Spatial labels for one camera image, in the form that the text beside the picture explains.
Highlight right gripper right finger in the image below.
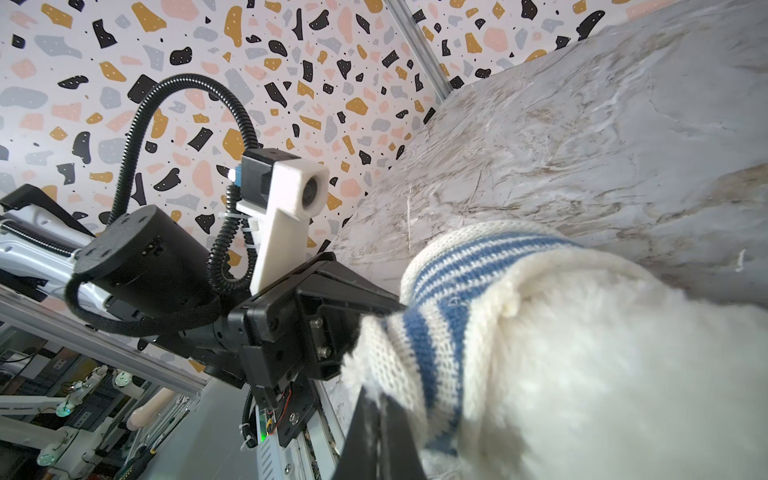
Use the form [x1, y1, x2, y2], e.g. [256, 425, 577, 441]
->
[383, 396, 427, 480]

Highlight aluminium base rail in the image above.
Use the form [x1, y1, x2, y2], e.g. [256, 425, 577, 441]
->
[1, 289, 345, 479]

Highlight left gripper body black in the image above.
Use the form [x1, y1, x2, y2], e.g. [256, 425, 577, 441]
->
[179, 252, 374, 407]

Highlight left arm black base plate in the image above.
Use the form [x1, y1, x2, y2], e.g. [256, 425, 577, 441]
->
[249, 374, 320, 448]

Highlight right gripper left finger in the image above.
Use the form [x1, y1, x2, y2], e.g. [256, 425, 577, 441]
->
[333, 388, 381, 480]

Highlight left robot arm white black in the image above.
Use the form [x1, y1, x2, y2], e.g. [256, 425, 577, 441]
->
[1, 185, 401, 407]

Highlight white fluffy teddy bear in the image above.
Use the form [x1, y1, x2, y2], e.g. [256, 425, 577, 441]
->
[341, 263, 768, 480]

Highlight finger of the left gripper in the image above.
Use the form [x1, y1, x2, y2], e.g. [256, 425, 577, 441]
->
[299, 257, 405, 316]

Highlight blue white striped knit sweater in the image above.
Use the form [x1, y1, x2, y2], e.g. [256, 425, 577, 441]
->
[341, 220, 591, 455]

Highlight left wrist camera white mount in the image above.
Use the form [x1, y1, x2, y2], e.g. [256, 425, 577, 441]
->
[229, 148, 330, 294]

